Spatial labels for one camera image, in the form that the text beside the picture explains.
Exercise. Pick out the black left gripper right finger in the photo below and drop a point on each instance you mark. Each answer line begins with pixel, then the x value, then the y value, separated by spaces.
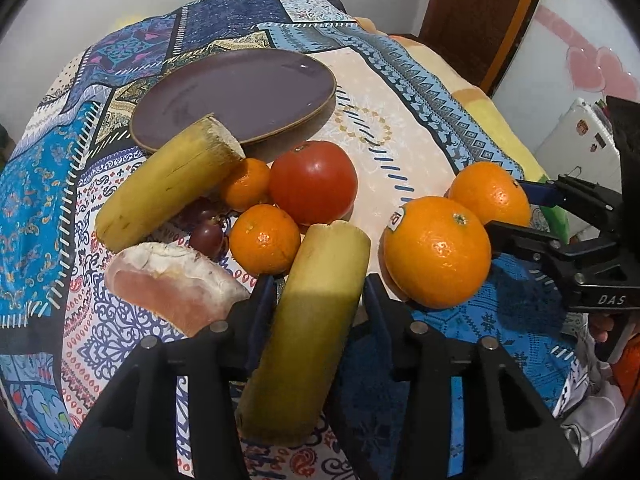
pixel 508 432

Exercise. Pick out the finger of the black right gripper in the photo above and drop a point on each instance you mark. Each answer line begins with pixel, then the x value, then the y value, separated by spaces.
pixel 529 245
pixel 560 190

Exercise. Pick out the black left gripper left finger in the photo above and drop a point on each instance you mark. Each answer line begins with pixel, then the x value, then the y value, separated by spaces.
pixel 131 430

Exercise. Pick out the large orange with sticker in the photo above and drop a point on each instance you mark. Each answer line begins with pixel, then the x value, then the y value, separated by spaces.
pixel 436 252

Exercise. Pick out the peeled pomelo segment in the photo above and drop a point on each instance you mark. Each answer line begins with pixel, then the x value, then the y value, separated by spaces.
pixel 179 284

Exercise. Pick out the yellow banana piece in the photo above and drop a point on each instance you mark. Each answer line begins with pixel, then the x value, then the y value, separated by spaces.
pixel 283 399
pixel 189 166

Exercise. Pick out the dark red grape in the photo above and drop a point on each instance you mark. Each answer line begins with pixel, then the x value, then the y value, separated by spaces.
pixel 208 238
pixel 198 211

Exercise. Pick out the small mandarin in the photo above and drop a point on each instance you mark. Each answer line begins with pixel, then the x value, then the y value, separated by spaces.
pixel 247 185
pixel 264 240

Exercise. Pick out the red tomato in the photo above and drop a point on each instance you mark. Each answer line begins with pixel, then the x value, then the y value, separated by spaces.
pixel 315 182

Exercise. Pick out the right hand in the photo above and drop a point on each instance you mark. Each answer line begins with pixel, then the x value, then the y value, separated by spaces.
pixel 602 329

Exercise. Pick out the blue patchwork bedspread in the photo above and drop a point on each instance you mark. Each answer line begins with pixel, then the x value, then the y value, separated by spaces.
pixel 64 335

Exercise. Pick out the brown wooden door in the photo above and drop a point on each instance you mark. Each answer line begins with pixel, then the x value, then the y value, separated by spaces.
pixel 477 38

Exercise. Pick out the dark purple plate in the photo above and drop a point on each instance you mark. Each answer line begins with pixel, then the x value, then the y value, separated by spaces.
pixel 254 93

